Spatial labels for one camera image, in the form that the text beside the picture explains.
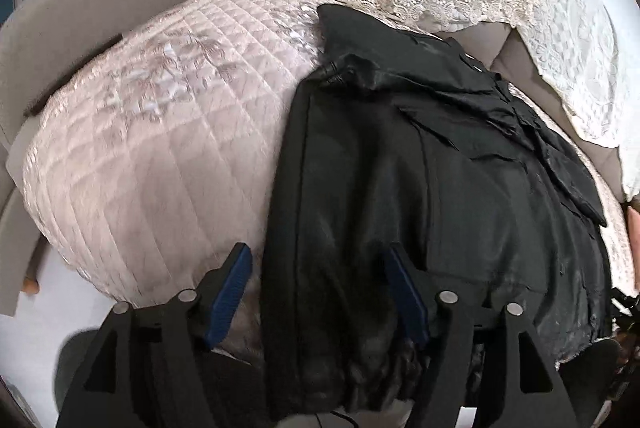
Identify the beige sofa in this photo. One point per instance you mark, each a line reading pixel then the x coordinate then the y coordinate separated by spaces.
pixel 75 7

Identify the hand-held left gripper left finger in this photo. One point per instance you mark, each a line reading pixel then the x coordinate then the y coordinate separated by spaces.
pixel 233 288

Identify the person's right forearm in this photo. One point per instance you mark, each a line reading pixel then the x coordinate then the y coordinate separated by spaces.
pixel 634 228

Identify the black leather jacket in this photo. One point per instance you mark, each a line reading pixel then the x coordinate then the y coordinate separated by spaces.
pixel 400 167

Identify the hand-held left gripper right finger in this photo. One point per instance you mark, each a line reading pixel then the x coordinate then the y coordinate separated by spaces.
pixel 407 293

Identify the pink quilted sofa cover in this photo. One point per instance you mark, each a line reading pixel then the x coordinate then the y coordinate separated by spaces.
pixel 160 147

